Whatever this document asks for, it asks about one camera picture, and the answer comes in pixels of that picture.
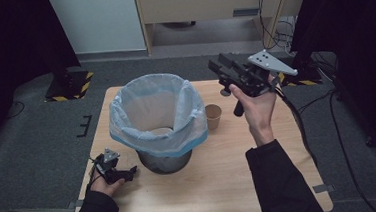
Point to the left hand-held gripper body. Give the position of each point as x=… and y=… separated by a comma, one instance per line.
x=110, y=155

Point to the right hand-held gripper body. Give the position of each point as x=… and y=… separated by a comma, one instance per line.
x=251, y=78

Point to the grey trash bin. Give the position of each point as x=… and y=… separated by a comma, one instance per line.
x=165, y=164

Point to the blue plastic bin bag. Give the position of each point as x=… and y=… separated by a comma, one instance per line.
x=190, y=119

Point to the person's left hand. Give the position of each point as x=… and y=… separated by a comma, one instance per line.
x=103, y=188

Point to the person's right hand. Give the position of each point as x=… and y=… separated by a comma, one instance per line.
x=260, y=114

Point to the brown paper cup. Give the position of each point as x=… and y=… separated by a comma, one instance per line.
x=213, y=112

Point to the striped black stand base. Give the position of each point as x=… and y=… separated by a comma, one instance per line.
x=71, y=85
x=302, y=76

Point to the grey tape strip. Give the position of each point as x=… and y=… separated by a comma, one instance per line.
x=75, y=204
x=325, y=188

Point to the beige wooden desk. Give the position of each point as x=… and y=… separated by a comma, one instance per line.
x=195, y=3

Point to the black curtain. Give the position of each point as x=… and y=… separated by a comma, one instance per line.
x=354, y=24
x=11, y=48

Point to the white board panel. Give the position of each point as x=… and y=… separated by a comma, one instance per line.
x=96, y=22

